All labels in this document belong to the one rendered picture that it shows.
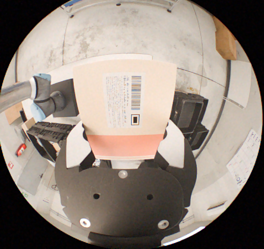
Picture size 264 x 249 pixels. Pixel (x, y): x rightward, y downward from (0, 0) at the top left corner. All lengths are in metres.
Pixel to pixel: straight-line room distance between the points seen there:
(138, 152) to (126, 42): 1.27
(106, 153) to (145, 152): 0.07
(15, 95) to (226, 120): 3.08
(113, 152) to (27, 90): 0.43
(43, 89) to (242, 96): 2.81
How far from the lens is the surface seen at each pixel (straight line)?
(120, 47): 1.28
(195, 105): 1.09
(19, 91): 0.44
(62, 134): 0.70
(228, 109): 2.69
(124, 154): 0.15
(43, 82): 0.49
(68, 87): 0.61
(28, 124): 1.26
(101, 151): 0.15
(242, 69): 2.59
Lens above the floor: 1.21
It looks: 61 degrees down
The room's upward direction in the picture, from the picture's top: 176 degrees clockwise
